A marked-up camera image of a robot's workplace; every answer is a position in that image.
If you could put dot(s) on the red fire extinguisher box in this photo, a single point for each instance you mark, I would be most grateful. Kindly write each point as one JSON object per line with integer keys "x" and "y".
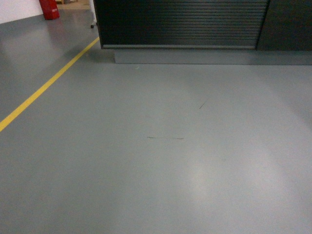
{"x": 49, "y": 9}

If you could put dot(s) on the black checkout counter cabinet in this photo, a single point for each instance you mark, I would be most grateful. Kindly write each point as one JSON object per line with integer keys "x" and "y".
{"x": 227, "y": 32}

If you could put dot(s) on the white cart with caster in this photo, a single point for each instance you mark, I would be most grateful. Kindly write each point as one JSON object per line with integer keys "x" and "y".
{"x": 92, "y": 8}

